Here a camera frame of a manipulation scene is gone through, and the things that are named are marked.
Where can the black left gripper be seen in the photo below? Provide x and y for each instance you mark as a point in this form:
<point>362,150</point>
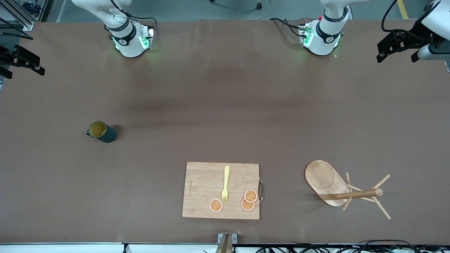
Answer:
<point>414,36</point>

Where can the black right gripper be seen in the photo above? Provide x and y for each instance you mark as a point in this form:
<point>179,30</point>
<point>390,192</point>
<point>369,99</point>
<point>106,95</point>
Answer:
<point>10,58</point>

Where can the dark teal cup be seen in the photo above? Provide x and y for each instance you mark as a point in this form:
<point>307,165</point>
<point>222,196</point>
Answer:
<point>107,135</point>

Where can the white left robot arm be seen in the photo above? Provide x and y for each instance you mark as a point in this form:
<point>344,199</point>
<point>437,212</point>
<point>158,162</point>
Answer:
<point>325,38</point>

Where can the wooden mug tree rack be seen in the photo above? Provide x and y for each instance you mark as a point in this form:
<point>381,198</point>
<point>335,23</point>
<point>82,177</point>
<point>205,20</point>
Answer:
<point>321,179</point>

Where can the yellow floor tape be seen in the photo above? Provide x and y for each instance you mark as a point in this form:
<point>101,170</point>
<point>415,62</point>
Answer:
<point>402,8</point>

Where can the toy orange slice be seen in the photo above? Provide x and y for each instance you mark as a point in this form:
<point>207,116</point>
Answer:
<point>216,205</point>
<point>250,195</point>
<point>245,207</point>

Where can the yellow plastic fork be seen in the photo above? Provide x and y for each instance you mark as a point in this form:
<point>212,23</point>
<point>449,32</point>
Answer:
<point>226,175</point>

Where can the bamboo cutting board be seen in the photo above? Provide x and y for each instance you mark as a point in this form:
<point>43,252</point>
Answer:
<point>202,186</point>

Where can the aluminium frame profile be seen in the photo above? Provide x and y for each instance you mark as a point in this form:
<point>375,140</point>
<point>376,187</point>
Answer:
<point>28,25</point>

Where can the white table edge rail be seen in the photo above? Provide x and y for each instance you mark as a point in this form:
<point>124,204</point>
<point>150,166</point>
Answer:
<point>52,248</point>

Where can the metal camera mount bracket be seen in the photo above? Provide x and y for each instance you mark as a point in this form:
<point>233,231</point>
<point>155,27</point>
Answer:
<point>225,244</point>

